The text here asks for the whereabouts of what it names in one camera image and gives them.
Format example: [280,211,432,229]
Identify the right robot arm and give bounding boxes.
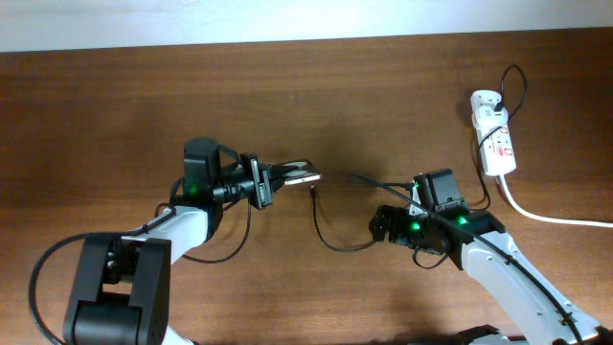
[369,169,612,344]

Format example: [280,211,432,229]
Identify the black USB charging cable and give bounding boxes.
[309,64,529,254]

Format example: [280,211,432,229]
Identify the white USB wall charger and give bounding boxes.
[472,103,509,130]

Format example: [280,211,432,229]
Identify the black Galaxy flip phone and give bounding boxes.
[281,159,322,186]

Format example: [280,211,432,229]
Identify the white power strip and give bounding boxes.
[470,90,516,176]

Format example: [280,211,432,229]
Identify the white power strip cord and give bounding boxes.
[495,173,613,229]

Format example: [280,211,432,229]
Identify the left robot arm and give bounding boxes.
[63,137,321,345]

